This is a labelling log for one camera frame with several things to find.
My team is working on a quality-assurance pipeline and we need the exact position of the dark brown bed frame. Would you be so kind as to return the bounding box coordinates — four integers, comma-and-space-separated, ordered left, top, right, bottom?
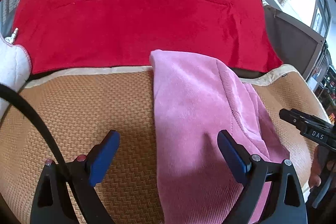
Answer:
264, 6, 325, 80

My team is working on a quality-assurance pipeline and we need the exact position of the window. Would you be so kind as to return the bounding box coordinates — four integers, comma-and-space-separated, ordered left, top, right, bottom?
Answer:
310, 0, 331, 38

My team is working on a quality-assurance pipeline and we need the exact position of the person's right hand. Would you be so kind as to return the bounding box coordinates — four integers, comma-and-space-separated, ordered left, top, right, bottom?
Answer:
308, 145, 328, 188

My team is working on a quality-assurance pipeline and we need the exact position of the woven rattan bed mat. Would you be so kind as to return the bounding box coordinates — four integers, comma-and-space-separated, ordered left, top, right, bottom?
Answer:
1, 65, 327, 223

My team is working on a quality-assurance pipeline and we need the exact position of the pink corduroy garment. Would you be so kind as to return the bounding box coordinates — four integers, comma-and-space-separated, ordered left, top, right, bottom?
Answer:
150, 50, 289, 223

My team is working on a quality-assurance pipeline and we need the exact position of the black cable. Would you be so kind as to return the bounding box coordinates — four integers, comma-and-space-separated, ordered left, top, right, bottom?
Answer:
0, 83, 73, 183

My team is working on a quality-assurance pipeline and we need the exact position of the white quilted pillow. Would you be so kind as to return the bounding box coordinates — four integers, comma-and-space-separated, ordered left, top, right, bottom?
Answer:
0, 32, 33, 115

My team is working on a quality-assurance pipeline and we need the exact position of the red blanket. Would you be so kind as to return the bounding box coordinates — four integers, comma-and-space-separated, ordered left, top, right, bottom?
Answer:
14, 0, 282, 75

